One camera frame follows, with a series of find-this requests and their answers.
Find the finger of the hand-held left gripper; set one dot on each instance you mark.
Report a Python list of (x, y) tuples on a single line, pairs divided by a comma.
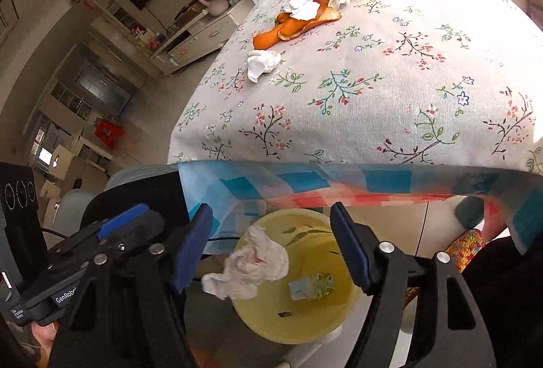
[(123, 219)]

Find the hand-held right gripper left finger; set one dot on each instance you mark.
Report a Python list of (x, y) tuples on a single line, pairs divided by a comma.
[(193, 249)]

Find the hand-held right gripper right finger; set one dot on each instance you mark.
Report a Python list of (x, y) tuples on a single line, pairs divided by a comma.
[(352, 249)]

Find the yellow plastic trash bin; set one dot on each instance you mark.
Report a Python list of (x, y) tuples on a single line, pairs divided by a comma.
[(271, 321)]

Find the long orange peel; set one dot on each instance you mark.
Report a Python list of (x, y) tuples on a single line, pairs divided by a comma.
[(275, 33)]

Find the curled orange peel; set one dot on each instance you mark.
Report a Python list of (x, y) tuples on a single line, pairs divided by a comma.
[(328, 9)]

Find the person's left hand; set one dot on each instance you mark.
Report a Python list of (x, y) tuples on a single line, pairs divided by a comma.
[(44, 337)]

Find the small green drink carton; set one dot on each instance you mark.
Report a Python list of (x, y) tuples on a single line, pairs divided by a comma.
[(312, 287)]

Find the cardboard box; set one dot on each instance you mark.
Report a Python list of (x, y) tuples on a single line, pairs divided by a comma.
[(70, 168)]

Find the red plastic box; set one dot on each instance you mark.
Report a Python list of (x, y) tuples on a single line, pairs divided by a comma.
[(108, 132)]

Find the colourful crocheted cushion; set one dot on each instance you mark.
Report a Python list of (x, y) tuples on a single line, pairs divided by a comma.
[(468, 249)]

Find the person's dark clothing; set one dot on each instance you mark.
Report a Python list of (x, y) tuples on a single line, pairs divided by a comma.
[(509, 300)]

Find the floral tablecloth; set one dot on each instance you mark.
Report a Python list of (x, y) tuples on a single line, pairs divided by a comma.
[(382, 75)]

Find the white display shelf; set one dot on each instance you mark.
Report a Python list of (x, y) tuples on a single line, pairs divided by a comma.
[(123, 24)]

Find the small crumpled white tissue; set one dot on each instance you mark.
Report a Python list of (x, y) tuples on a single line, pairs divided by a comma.
[(261, 62)]

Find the white television cabinet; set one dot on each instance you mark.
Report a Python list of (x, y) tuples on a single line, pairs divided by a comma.
[(203, 35)]

